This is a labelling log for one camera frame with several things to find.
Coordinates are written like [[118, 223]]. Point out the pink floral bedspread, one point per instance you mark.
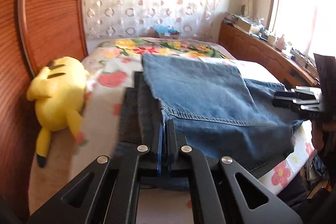
[[166, 47]]

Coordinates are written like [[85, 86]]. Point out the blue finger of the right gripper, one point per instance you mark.
[[297, 104], [294, 94]]

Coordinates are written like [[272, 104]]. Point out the cardboard box on sideboard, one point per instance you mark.
[[248, 26]]

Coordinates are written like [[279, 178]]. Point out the white floral towel blanket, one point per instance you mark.
[[110, 74]]

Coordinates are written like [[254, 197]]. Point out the white jar on sideboard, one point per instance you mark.
[[272, 40]]

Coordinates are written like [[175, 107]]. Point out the wooden sideboard cabinet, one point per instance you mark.
[[244, 47]]

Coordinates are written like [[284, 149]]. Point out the window with wooden frame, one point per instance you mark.
[[306, 25]]

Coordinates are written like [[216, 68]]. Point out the wooden louvered wardrobe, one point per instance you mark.
[[33, 32]]

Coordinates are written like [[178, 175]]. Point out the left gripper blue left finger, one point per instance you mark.
[[159, 148]]

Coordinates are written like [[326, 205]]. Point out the blue denim jeans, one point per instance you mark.
[[219, 112]]

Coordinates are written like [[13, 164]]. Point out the dark folded pants stack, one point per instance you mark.
[[140, 117]]

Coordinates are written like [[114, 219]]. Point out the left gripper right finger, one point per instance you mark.
[[172, 147]]

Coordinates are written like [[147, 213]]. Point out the yellow pikachu plush toy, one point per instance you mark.
[[58, 92]]

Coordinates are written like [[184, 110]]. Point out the cardboard box with blue items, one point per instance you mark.
[[166, 32]]

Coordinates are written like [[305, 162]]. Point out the pink bottle on sideboard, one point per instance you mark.
[[281, 44]]

